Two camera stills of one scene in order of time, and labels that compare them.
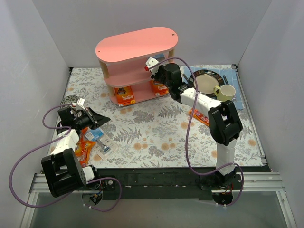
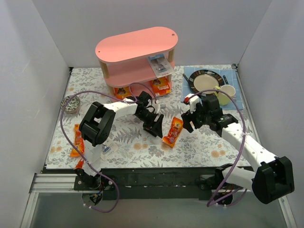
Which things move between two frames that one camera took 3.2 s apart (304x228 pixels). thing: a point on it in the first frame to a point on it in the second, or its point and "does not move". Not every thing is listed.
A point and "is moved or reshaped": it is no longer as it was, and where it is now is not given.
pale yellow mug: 224,92 does not move
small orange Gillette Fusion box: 125,96 does not move
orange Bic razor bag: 203,118 is moved or reshaped
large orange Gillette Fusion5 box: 160,89 does not move
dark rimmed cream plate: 206,80 does not move
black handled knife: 225,80 does not move
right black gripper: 156,74 to 194,118
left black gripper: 92,118 to 152,121
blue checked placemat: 229,79 does not move
